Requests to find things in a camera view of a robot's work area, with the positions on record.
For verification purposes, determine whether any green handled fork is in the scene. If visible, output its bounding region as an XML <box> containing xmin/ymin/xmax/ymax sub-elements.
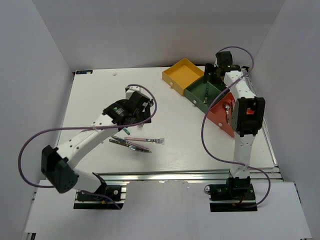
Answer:
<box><xmin>203</xmin><ymin>81</ymin><xmax>210</xmax><ymax>104</ymax></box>

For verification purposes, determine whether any dark handled spoon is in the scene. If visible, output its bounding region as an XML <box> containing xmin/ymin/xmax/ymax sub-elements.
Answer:
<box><xmin>223</xmin><ymin>102</ymin><xmax>230</xmax><ymax>124</ymax></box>

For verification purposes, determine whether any dark handled fork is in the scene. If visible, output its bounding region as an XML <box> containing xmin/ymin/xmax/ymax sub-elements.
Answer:
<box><xmin>137</xmin><ymin>123</ymin><xmax>144</xmax><ymax>130</ymax></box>

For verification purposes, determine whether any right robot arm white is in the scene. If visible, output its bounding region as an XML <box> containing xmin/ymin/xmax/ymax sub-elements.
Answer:
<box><xmin>200</xmin><ymin>47</ymin><xmax>266</xmax><ymax>200</ymax></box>

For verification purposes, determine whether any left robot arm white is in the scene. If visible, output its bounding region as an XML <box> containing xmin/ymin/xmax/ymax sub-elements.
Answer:
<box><xmin>41</xmin><ymin>91</ymin><xmax>154</xmax><ymax>200</ymax></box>

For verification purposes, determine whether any green container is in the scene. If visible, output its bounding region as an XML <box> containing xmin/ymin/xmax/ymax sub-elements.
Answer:
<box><xmin>184</xmin><ymin>76</ymin><xmax>227</xmax><ymax>113</ymax></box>

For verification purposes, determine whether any yellow container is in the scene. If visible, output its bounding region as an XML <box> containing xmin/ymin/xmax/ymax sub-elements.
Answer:
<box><xmin>162</xmin><ymin>58</ymin><xmax>205</xmax><ymax>96</ymax></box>

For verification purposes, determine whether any orange container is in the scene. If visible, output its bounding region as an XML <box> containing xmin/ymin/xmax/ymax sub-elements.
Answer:
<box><xmin>207</xmin><ymin>92</ymin><xmax>236</xmax><ymax>138</ymax></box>

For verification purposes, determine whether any left blue table label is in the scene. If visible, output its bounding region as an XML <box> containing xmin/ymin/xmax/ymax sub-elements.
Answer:
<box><xmin>75</xmin><ymin>69</ymin><xmax>93</xmax><ymax>75</ymax></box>

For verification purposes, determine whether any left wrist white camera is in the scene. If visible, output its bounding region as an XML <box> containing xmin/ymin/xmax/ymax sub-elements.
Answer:
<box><xmin>125</xmin><ymin>86</ymin><xmax>141</xmax><ymax>100</ymax></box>

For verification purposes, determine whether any pink handled knife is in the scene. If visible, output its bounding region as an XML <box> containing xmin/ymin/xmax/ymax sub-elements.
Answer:
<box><xmin>111</xmin><ymin>135</ymin><xmax>150</xmax><ymax>150</ymax></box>

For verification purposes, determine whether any dark handled knife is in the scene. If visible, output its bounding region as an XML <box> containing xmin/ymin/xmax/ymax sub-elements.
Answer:
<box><xmin>109</xmin><ymin>139</ymin><xmax>151</xmax><ymax>153</ymax></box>

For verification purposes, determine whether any pink handled fork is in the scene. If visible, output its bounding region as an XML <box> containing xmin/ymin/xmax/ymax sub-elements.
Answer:
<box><xmin>124</xmin><ymin>137</ymin><xmax>165</xmax><ymax>145</ymax></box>

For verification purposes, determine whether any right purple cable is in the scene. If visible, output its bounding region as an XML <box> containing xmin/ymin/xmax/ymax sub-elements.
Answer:
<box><xmin>201</xmin><ymin>46</ymin><xmax>272</xmax><ymax>208</ymax></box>

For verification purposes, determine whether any purple cable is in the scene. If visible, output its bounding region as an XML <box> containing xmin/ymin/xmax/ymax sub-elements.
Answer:
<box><xmin>18</xmin><ymin>84</ymin><xmax>158</xmax><ymax>188</ymax></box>
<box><xmin>201</xmin><ymin>46</ymin><xmax>272</xmax><ymax>208</ymax></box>

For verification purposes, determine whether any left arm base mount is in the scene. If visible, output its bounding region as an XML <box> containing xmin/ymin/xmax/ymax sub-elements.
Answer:
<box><xmin>73</xmin><ymin>184</ymin><xmax>125</xmax><ymax>210</ymax></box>

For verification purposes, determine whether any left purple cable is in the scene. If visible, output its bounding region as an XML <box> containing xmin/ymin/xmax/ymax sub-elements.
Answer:
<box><xmin>18</xmin><ymin>84</ymin><xmax>158</xmax><ymax>188</ymax></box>

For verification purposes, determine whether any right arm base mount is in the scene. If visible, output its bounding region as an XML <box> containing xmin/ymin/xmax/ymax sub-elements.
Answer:
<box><xmin>203</xmin><ymin>184</ymin><xmax>258</xmax><ymax>213</ymax></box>

